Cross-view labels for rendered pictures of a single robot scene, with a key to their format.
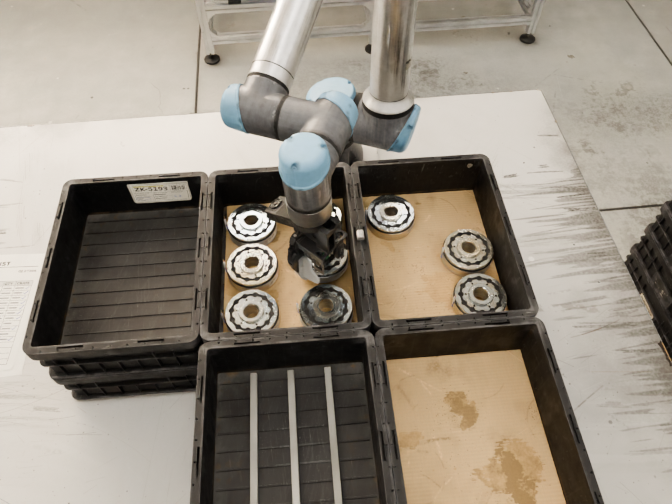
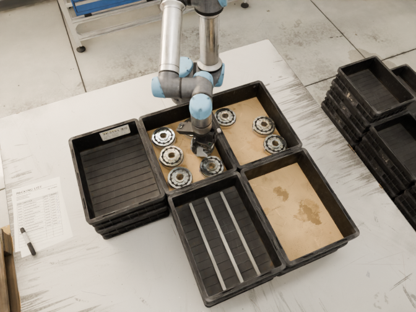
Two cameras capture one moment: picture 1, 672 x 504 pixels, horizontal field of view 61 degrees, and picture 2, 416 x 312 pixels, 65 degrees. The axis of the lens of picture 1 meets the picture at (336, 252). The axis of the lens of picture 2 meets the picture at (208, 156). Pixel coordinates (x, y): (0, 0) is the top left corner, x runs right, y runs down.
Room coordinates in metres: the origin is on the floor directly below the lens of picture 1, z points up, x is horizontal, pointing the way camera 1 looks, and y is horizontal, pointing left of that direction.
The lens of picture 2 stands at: (-0.08, 0.24, 2.06)
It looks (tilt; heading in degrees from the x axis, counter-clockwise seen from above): 60 degrees down; 342
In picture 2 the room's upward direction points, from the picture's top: 1 degrees clockwise
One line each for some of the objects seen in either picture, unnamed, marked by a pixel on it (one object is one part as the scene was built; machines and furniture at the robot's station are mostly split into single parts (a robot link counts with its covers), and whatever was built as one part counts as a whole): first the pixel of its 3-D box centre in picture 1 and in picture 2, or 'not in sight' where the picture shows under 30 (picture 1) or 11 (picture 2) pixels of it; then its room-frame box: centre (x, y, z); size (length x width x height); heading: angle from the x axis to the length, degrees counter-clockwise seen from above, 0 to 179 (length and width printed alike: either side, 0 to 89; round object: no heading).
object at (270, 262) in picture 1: (252, 264); (171, 155); (0.63, 0.17, 0.86); 0.10 x 0.10 x 0.01
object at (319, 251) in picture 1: (316, 233); (203, 135); (0.60, 0.03, 1.01); 0.09 x 0.08 x 0.12; 50
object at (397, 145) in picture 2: not in sight; (397, 158); (0.53, -1.21, 0.31); 0.40 x 0.30 x 0.34; 6
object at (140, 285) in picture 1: (134, 270); (117, 173); (0.61, 0.40, 0.87); 0.40 x 0.30 x 0.11; 5
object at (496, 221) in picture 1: (432, 249); (249, 129); (0.67, -0.20, 0.87); 0.40 x 0.30 x 0.11; 5
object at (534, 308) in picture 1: (435, 234); (250, 122); (0.67, -0.20, 0.92); 0.40 x 0.30 x 0.02; 5
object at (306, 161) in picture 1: (306, 171); (200, 110); (0.60, 0.05, 1.17); 0.09 x 0.08 x 0.11; 160
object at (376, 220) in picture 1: (390, 213); (225, 116); (0.77, -0.12, 0.86); 0.10 x 0.10 x 0.01
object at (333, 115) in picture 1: (318, 126); (197, 88); (0.70, 0.03, 1.17); 0.11 x 0.11 x 0.08; 70
